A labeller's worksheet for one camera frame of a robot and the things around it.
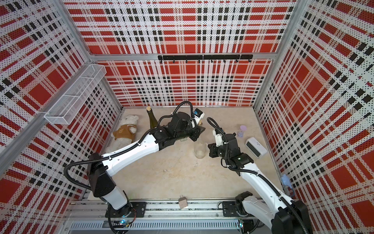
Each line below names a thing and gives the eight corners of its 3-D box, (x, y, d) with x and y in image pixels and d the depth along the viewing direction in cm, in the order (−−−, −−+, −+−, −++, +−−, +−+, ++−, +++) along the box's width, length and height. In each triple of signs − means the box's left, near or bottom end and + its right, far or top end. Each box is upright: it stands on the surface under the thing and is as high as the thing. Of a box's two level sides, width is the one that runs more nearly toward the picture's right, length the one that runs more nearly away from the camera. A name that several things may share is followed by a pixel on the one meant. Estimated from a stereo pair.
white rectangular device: (257, 161, 93) (261, 155, 87) (243, 145, 100) (246, 140, 95) (263, 156, 95) (267, 151, 89) (249, 142, 102) (252, 136, 96)
